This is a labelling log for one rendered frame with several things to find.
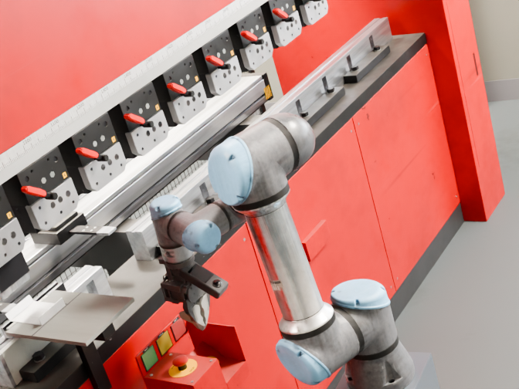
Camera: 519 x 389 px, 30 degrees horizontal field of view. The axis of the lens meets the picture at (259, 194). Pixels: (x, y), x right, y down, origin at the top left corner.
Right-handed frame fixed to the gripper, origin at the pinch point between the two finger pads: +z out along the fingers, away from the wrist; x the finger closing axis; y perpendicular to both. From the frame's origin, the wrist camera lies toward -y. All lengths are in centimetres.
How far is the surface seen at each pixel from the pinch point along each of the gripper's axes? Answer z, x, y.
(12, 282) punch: -21.8, 22.8, 35.2
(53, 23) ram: -72, -16, 37
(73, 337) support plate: -15.2, 29.2, 12.1
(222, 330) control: 4.5, -4.6, -1.1
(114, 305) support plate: -15.3, 16.1, 10.7
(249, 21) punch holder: -43, -95, 36
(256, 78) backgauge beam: -10, -127, 61
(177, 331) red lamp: 3.9, -0.2, 9.8
